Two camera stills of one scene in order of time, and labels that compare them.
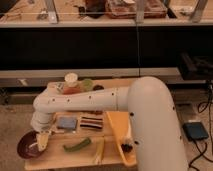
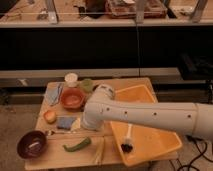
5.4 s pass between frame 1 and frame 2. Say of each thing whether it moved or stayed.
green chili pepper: stayed
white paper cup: stayed
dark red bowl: stayed
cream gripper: moved
